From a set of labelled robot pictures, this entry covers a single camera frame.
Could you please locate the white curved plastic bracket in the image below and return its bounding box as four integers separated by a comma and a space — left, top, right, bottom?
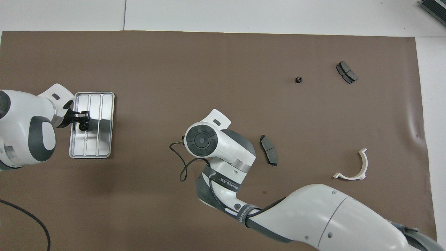
333, 148, 368, 181

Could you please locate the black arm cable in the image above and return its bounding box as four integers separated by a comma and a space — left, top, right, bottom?
0, 199, 51, 251
169, 139, 211, 182

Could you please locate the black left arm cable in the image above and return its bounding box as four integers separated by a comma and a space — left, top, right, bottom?
0, 199, 51, 251

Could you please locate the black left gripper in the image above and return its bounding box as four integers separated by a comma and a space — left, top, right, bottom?
57, 109, 91, 129

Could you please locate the silver metal tray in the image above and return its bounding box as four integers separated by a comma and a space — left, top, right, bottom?
69, 92, 115, 159

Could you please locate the brown paper table mat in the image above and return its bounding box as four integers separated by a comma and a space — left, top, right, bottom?
0, 31, 438, 251

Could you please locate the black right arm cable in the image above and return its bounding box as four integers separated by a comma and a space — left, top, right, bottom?
169, 139, 211, 182

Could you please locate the dark grey brake pad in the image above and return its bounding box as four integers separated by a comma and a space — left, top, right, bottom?
336, 61, 359, 85
260, 135, 278, 167

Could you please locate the grey ribbed device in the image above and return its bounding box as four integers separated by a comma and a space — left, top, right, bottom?
420, 0, 446, 26

